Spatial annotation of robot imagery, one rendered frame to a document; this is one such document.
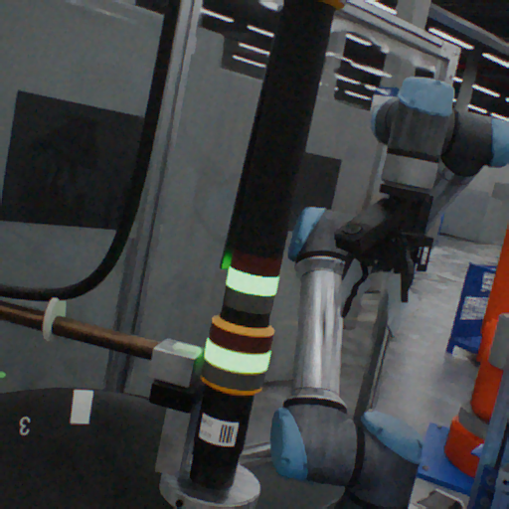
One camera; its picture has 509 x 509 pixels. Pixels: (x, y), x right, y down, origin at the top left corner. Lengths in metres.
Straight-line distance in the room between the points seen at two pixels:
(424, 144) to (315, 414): 0.51
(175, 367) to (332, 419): 0.79
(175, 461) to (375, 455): 0.78
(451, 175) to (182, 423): 0.80
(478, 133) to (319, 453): 0.58
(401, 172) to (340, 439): 0.49
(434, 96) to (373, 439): 0.59
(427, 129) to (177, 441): 0.63
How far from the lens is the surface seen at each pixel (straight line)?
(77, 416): 0.67
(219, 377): 0.46
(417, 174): 0.99
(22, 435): 0.67
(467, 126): 1.12
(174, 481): 0.50
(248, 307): 0.45
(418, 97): 1.00
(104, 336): 0.50
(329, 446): 1.23
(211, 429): 0.48
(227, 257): 0.48
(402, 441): 1.25
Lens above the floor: 1.70
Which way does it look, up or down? 9 degrees down
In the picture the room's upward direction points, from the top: 12 degrees clockwise
